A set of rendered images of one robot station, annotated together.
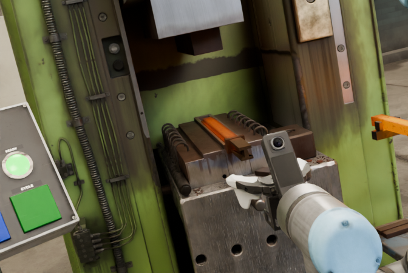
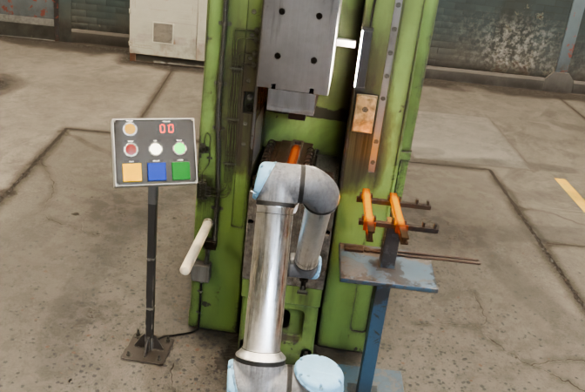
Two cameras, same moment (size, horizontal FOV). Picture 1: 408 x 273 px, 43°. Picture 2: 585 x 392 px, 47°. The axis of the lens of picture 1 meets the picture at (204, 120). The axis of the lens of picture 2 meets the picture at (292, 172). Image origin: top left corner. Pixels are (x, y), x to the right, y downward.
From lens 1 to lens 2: 1.80 m
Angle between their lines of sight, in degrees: 17
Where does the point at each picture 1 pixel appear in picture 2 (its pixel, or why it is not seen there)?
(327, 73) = (363, 152)
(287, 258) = (293, 239)
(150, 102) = (272, 119)
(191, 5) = (288, 99)
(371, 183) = not seen: hidden behind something
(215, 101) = (312, 132)
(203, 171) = not seen: hidden behind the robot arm
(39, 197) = (184, 166)
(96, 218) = (211, 179)
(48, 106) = (206, 115)
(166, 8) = (275, 97)
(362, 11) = (396, 125)
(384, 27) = not seen: outside the picture
